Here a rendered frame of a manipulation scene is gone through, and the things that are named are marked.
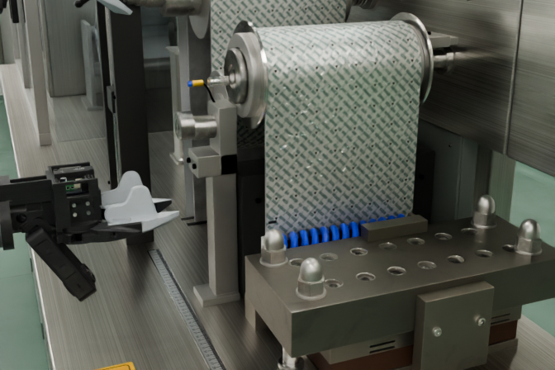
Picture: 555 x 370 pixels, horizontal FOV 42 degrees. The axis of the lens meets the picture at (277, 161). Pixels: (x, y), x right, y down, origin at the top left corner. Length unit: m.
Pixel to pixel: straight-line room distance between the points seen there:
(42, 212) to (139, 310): 0.28
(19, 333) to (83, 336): 1.85
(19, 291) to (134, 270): 2.00
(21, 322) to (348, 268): 2.17
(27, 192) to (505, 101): 0.63
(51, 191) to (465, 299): 0.52
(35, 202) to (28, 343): 1.97
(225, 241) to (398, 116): 0.31
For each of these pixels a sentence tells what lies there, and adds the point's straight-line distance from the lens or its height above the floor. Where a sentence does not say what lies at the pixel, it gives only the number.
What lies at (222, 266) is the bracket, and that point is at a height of 0.96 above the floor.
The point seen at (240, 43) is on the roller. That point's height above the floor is 1.30.
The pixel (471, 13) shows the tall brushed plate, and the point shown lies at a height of 1.33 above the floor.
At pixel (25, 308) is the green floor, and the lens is 3.08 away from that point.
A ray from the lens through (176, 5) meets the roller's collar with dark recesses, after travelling 1.19.
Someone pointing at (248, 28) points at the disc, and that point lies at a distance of 0.98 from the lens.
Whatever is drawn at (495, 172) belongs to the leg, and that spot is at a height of 1.02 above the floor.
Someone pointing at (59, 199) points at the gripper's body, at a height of 1.14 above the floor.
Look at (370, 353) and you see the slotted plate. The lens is 0.93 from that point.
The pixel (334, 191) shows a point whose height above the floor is 1.09.
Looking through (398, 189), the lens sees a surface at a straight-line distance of 1.08.
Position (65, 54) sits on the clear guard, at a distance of 1.93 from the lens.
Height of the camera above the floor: 1.45
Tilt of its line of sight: 18 degrees down
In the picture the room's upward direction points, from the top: straight up
